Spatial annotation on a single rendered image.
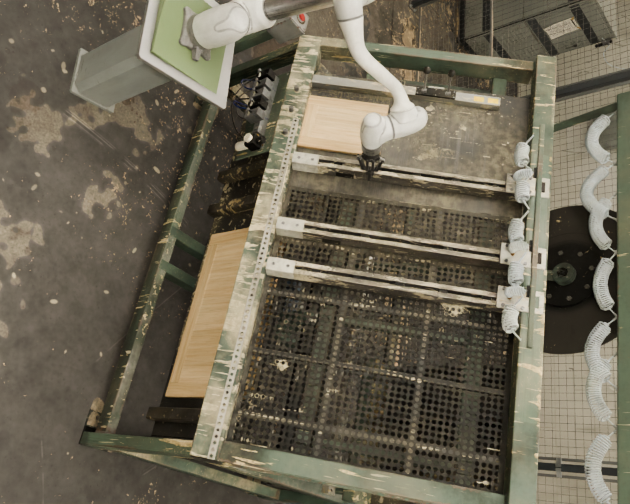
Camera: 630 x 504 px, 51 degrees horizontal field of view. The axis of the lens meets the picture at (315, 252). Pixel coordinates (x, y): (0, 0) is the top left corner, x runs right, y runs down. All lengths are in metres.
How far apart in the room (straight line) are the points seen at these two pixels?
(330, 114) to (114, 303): 1.45
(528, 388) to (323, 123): 1.58
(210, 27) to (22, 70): 0.99
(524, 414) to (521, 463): 0.19
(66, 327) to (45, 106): 1.06
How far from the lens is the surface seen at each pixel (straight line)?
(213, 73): 3.17
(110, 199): 3.57
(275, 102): 3.45
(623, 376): 3.14
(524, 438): 2.73
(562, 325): 3.36
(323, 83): 3.48
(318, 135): 3.31
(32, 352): 3.27
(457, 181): 3.14
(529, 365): 2.81
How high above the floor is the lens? 2.86
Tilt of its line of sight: 37 degrees down
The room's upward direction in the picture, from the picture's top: 81 degrees clockwise
